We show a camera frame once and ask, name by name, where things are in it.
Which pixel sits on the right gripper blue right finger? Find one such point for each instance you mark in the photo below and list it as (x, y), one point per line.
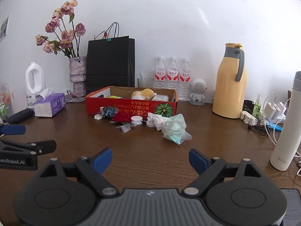
(209, 173)

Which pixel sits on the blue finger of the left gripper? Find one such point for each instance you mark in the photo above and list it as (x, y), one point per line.
(12, 129)
(39, 147)

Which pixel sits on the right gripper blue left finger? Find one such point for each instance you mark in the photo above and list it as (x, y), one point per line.
(90, 170)

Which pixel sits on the clear plastic candy wrapper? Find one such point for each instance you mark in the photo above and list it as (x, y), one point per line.
(126, 127)

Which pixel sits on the greenish plastic bag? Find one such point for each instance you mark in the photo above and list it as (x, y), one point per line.
(175, 129)

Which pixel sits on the small white cap piece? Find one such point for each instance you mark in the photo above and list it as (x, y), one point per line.
(98, 117)

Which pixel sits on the red fabric flower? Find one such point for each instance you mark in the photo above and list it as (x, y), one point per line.
(122, 117)

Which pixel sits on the blue patterned cloth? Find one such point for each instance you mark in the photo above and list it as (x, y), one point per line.
(108, 112)

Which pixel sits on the white ribbed jar lid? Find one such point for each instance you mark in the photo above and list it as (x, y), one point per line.
(136, 120)

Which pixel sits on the green tissue pack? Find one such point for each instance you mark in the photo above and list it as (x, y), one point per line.
(113, 96)

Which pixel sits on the red cardboard pumpkin box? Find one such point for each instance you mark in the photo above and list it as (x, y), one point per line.
(135, 107)

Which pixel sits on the cotton swab plastic box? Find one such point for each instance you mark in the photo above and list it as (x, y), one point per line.
(160, 97)

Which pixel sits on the yellow white plush toy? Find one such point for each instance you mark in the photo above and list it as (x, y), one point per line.
(145, 94)

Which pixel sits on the black glasses case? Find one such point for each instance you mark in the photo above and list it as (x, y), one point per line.
(20, 116)

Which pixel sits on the purple tissue pack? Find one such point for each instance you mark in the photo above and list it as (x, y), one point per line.
(50, 104)

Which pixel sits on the white detergent jug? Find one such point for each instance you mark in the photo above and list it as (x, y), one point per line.
(35, 83)

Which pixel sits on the yellow thermos jug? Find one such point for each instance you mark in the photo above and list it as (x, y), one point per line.
(231, 82)

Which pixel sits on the right water bottle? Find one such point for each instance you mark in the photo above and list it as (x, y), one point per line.
(184, 80)

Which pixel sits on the water bottle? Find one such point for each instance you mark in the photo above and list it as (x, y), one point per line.
(172, 74)
(160, 74)
(184, 80)

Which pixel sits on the black earphones tangle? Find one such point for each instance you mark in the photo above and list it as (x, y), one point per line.
(260, 127)

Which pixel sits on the white astronaut speaker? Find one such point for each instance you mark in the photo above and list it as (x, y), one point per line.
(198, 87)

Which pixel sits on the green spray bottle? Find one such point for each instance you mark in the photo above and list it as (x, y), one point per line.
(257, 106)

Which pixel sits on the white tall tumbler bottle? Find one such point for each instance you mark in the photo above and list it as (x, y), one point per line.
(289, 139)

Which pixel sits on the glass cup with straw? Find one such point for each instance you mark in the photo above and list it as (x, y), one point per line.
(145, 82)

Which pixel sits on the white charger adapters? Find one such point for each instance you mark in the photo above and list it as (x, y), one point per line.
(275, 112)

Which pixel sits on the left water bottle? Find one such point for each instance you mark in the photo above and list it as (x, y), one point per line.
(160, 74)

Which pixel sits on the purple ceramic vase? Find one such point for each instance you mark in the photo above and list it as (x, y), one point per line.
(77, 75)

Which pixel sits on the middle water bottle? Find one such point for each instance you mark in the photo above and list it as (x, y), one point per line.
(172, 74)

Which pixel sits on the black paper shopping bag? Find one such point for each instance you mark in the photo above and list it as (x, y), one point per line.
(110, 60)

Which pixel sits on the smartphone on table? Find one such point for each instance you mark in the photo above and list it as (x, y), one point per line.
(293, 213)

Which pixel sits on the dried pink rose bouquet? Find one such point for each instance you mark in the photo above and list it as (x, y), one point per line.
(67, 35)

